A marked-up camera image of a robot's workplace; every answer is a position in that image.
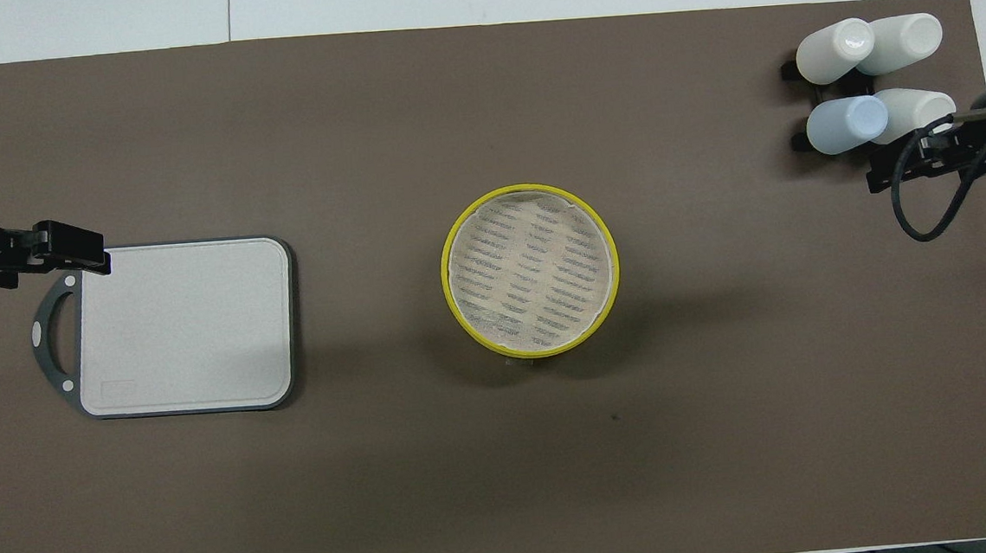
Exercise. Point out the white steamer liner cloth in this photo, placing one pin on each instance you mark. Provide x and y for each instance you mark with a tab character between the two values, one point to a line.
530	269

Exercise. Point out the white plastic cup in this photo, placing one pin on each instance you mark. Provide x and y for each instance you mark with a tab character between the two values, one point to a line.
833	51

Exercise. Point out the light blue plastic cup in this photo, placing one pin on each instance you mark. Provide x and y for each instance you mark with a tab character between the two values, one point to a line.
845	124

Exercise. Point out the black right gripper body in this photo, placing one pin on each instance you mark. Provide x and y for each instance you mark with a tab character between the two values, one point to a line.
962	153

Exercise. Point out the black cup rack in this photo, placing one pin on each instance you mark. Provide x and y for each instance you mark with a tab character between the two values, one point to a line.
798	141

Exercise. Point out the white cup blue rim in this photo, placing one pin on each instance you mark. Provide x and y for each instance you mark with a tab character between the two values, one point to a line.
906	41
920	112

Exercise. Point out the yellow bamboo steamer lid tier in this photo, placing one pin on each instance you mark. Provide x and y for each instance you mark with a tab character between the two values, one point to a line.
461	313

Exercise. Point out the brown table mat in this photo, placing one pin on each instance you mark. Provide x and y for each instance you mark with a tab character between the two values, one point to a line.
506	466

